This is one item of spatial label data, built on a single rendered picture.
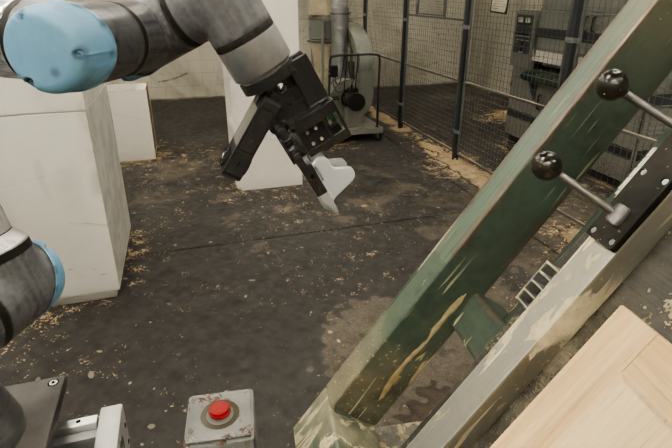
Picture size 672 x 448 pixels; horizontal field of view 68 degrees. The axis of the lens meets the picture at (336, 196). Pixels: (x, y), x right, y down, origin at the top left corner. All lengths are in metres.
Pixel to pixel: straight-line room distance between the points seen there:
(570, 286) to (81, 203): 2.55
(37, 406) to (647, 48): 1.09
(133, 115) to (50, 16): 5.00
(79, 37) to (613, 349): 0.63
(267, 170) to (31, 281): 3.68
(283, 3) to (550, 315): 3.76
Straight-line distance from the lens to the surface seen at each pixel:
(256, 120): 0.60
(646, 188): 0.70
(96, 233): 2.98
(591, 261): 0.71
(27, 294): 0.88
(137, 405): 2.45
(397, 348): 0.95
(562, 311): 0.70
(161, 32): 0.59
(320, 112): 0.60
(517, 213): 0.90
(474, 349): 0.89
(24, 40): 0.50
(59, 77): 0.49
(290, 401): 2.33
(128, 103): 5.45
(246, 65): 0.58
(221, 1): 0.57
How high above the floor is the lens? 1.63
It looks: 22 degrees down
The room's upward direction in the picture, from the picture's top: straight up
